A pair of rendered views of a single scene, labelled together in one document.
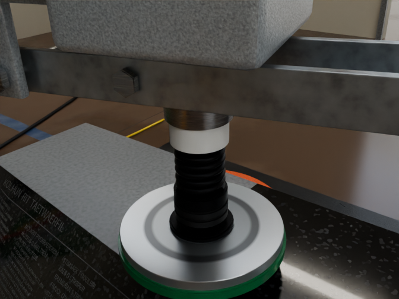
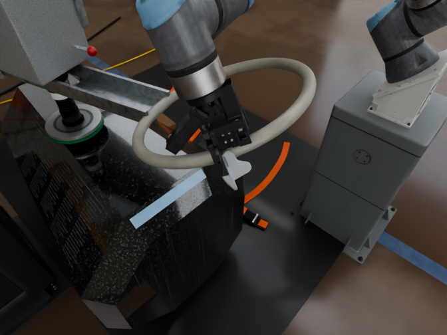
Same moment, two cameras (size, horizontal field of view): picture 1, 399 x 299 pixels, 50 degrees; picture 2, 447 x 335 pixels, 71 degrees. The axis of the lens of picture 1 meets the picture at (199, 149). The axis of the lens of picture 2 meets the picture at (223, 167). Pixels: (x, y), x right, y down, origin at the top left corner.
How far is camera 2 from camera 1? 93 cm
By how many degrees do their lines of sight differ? 20
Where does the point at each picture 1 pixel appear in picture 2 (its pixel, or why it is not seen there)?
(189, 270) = (60, 134)
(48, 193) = (35, 104)
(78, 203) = (44, 109)
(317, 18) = not seen: outside the picture
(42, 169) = (36, 93)
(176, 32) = (23, 74)
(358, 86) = (72, 90)
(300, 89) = (63, 88)
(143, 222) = (55, 118)
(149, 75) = not seen: hidden behind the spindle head
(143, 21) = (16, 70)
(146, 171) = not seen: hidden behind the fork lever
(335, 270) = (117, 138)
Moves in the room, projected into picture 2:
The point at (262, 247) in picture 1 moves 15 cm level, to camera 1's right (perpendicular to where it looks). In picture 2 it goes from (86, 129) to (125, 131)
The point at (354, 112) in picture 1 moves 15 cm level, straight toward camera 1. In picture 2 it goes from (75, 96) to (38, 123)
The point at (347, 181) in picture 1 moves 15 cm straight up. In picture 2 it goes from (254, 96) to (255, 82)
